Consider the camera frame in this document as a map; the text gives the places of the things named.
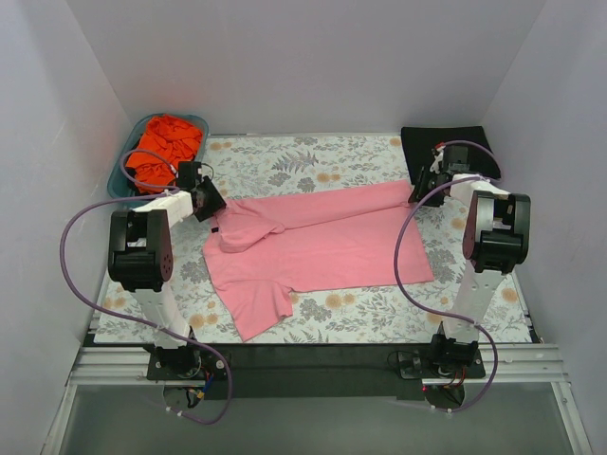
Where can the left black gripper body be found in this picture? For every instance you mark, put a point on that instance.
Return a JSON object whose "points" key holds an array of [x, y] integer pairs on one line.
{"points": [[211, 203]]}

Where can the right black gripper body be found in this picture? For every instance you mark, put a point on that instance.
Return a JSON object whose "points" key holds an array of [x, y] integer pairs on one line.
{"points": [[423, 185]]}

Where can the pink t shirt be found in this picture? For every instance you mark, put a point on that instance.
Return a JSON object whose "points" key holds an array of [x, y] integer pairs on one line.
{"points": [[261, 250]]}

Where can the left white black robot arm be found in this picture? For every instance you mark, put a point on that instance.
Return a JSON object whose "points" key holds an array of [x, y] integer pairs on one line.
{"points": [[141, 259]]}

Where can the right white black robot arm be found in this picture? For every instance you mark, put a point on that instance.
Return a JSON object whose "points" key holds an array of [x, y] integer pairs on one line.
{"points": [[496, 239]]}

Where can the folded black t shirt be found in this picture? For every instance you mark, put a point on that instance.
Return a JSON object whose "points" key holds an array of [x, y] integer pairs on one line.
{"points": [[417, 144]]}

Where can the orange t shirt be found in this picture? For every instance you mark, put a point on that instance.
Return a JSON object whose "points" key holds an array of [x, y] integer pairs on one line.
{"points": [[165, 142]]}

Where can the teal plastic basket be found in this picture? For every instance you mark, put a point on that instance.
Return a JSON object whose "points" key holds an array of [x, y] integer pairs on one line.
{"points": [[117, 184]]}

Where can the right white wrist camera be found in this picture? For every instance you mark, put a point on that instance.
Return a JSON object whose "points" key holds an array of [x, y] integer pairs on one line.
{"points": [[438, 158]]}

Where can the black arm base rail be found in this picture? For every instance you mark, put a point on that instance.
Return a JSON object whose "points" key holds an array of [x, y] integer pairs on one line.
{"points": [[337, 370]]}

